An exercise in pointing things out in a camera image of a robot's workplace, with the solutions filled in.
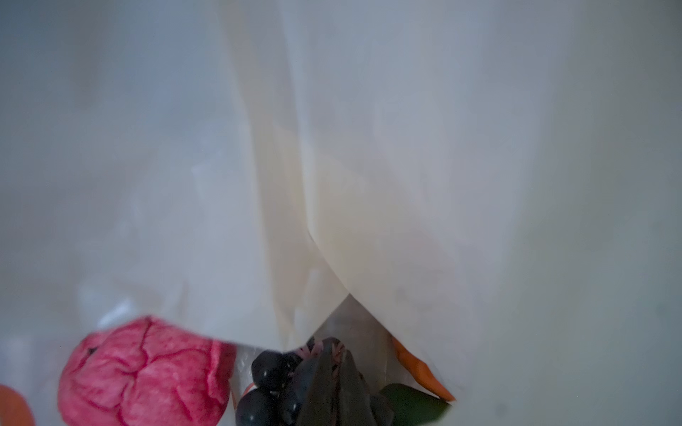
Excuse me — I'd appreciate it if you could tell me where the orange fruit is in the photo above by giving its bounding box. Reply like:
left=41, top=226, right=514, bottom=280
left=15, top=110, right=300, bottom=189
left=391, top=337, right=456, bottom=402

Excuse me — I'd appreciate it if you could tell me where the cream plastic bag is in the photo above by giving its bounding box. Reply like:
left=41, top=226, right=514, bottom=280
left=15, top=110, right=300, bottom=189
left=1, top=1, right=681, bottom=425

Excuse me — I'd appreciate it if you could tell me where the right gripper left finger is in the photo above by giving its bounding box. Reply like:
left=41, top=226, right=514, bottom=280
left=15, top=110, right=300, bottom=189
left=296, top=353, right=335, bottom=426

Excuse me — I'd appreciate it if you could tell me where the dark grape bunch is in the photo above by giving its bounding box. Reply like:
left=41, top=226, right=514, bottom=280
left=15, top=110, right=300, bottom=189
left=235, top=336, right=347, bottom=426

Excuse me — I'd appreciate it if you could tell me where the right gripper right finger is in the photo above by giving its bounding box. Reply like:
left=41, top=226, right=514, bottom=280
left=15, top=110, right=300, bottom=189
left=337, top=351, right=394, bottom=426

